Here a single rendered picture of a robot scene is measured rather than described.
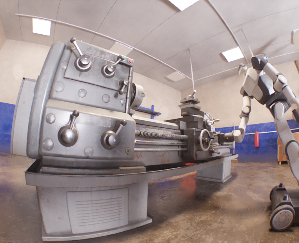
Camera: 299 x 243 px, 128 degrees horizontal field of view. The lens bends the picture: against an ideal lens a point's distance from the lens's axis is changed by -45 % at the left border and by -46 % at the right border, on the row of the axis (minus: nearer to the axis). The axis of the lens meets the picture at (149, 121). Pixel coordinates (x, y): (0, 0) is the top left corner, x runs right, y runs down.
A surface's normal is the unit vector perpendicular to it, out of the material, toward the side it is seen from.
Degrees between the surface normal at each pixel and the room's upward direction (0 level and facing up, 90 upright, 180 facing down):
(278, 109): 90
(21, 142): 90
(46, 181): 90
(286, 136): 90
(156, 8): 180
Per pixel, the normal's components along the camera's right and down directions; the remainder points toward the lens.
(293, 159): -0.74, -0.14
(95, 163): 0.62, -0.11
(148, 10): -0.04, 0.98
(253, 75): -0.87, -0.10
